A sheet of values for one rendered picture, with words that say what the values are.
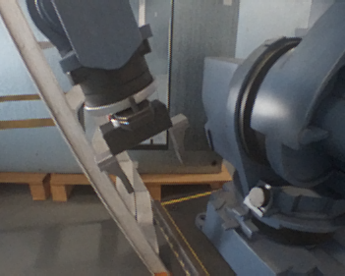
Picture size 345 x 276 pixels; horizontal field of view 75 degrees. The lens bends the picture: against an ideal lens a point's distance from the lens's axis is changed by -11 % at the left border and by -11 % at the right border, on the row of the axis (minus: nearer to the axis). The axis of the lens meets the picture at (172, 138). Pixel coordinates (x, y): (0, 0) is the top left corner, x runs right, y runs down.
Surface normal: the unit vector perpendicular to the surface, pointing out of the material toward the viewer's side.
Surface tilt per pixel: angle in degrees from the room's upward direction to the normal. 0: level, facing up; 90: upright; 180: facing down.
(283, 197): 90
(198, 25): 90
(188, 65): 90
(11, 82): 90
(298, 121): 79
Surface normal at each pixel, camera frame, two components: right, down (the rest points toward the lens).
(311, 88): -0.77, -0.37
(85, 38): 0.40, 0.36
